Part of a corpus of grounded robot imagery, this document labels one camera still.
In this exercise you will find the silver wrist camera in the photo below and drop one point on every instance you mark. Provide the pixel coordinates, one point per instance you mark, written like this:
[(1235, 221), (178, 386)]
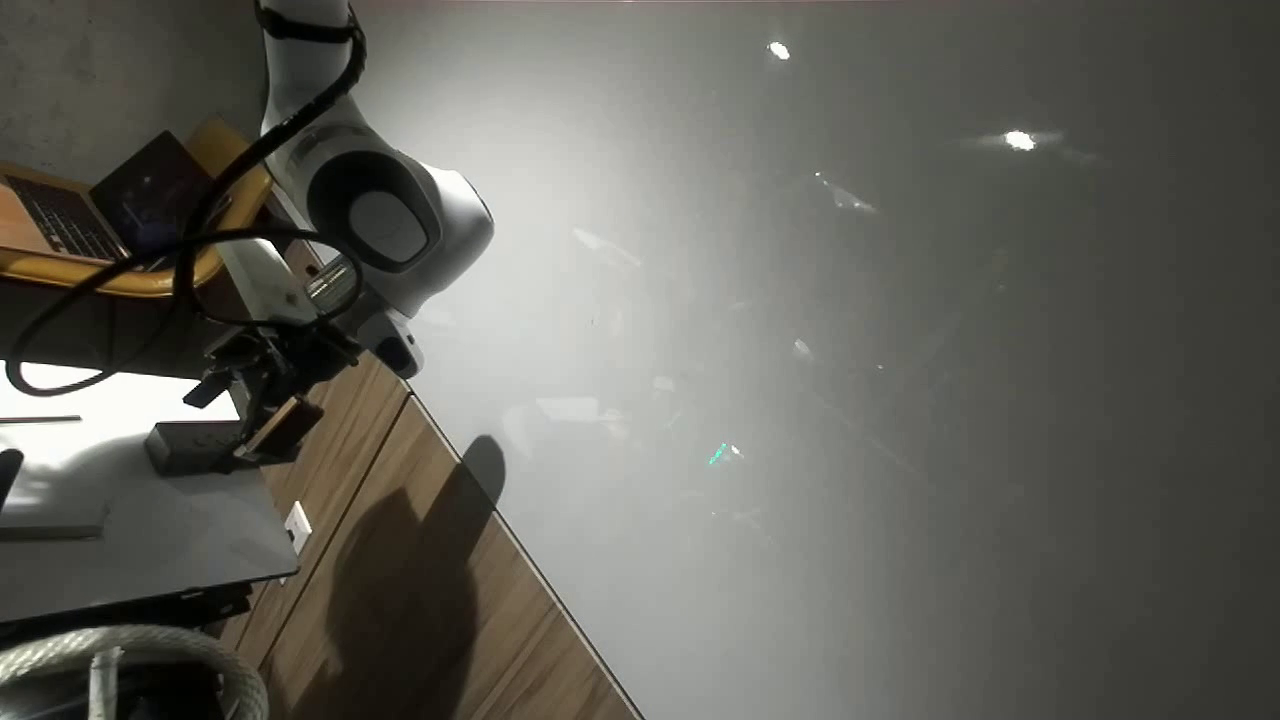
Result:
[(395, 350)]

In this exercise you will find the open laptop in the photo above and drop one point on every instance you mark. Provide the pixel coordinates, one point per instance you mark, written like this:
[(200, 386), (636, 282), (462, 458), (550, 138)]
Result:
[(53, 221)]

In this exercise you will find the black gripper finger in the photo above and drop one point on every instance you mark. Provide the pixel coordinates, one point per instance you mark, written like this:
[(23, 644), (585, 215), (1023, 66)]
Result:
[(282, 428), (223, 383)]

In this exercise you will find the yellow wooden chair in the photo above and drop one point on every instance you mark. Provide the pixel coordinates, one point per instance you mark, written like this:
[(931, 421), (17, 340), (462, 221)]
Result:
[(80, 276)]

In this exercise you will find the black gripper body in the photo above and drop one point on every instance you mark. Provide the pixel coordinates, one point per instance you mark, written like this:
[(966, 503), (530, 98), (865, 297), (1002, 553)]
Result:
[(285, 353)]

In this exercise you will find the white slotted platform board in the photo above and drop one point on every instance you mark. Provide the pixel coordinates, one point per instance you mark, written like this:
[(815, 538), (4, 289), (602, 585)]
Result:
[(134, 534)]

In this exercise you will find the black foam eraser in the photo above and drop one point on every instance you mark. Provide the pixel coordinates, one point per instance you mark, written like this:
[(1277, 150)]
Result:
[(187, 445)]

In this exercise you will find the small white label tag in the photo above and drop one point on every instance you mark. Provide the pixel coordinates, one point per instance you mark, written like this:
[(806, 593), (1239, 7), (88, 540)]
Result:
[(299, 526)]

